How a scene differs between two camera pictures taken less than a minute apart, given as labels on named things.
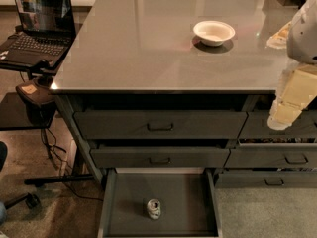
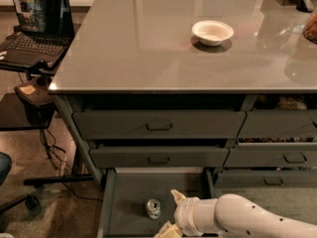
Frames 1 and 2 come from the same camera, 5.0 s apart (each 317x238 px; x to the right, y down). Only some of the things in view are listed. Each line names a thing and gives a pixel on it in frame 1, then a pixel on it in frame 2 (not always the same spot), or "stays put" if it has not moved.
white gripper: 304,37 -> 183,213
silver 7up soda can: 155,208 stays put
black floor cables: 53,152 stays put
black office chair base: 33,200 stays put
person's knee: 3,154 -> 5,167
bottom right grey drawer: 266,179 stays put
